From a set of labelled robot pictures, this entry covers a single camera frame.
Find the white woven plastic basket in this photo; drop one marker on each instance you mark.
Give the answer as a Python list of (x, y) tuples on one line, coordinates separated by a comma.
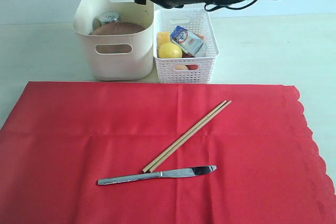
[(196, 21)]

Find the cream plastic bin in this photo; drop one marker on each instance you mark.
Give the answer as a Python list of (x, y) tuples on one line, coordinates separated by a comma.
[(134, 65)]

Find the stainless steel cup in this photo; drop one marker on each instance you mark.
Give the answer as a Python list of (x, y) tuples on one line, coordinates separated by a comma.
[(104, 24)]

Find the brown egg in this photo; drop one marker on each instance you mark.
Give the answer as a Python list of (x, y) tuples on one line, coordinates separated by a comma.
[(181, 67)]

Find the yellow cheese wedge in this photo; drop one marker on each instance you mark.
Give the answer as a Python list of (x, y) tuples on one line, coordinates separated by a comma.
[(163, 37)]

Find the red table mat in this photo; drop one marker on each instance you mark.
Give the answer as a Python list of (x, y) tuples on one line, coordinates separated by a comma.
[(62, 137)]

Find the yellow lemon with sticker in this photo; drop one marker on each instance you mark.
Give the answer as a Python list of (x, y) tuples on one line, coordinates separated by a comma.
[(169, 50)]

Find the red sausage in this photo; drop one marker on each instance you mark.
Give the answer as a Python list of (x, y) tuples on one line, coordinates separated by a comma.
[(190, 67)]

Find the brown wooden plate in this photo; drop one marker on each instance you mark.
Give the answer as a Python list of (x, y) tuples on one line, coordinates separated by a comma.
[(125, 29)]

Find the blue white milk carton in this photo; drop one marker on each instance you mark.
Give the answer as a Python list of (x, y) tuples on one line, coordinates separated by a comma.
[(188, 41)]

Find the steel table knife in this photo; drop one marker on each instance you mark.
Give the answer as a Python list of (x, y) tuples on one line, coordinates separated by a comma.
[(175, 173)]

